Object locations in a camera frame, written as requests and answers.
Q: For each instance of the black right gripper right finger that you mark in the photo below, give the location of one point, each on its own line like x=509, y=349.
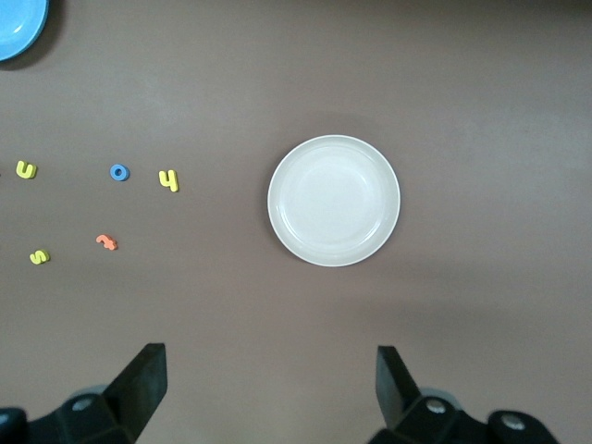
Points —
x=398, y=393

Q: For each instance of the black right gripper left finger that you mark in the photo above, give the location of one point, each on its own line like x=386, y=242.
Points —
x=139, y=384

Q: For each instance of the orange foam letter t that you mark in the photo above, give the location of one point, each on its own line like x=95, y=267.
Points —
x=107, y=241

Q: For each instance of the yellow foam letter h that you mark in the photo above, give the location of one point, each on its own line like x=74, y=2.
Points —
x=172, y=182

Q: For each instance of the blue foam letter o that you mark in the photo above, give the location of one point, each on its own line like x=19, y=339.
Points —
x=112, y=172

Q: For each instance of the yellow foam letter s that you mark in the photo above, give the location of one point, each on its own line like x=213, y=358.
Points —
x=39, y=257

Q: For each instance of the beige round plate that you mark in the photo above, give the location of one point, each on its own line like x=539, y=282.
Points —
x=333, y=201

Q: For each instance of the yellow foam letter u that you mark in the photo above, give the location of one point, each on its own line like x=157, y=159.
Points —
x=26, y=176

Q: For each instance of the blue round plate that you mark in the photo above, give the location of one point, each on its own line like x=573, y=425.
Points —
x=14, y=28

